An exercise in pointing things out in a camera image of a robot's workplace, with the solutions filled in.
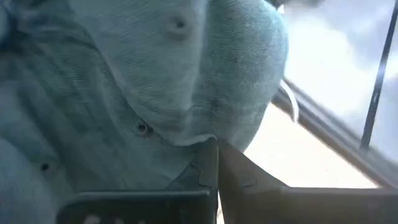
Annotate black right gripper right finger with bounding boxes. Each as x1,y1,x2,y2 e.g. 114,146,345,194
218,140,398,224

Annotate black frame post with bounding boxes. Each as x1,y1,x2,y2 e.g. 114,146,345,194
359,0,398,151

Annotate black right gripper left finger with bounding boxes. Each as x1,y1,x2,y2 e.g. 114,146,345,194
55,137,219,224

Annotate green fabric cap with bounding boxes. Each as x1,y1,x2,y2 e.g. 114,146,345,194
0,0,290,224

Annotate dark table edge rail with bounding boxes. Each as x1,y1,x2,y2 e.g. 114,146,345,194
272,77,398,189

